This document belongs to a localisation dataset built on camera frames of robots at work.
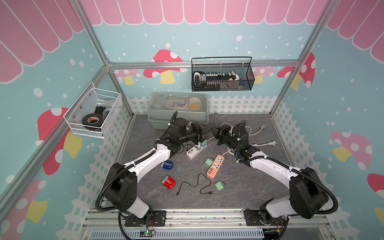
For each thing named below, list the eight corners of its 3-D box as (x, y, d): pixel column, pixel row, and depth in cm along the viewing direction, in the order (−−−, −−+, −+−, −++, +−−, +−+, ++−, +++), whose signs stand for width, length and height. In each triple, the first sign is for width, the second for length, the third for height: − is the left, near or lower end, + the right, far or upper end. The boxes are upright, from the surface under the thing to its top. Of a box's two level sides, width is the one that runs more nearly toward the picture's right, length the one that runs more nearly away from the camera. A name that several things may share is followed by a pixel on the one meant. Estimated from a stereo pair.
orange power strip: (205, 176, 90) (205, 174, 88) (217, 155, 99) (217, 153, 97) (213, 180, 88) (214, 179, 86) (224, 158, 97) (225, 156, 95)
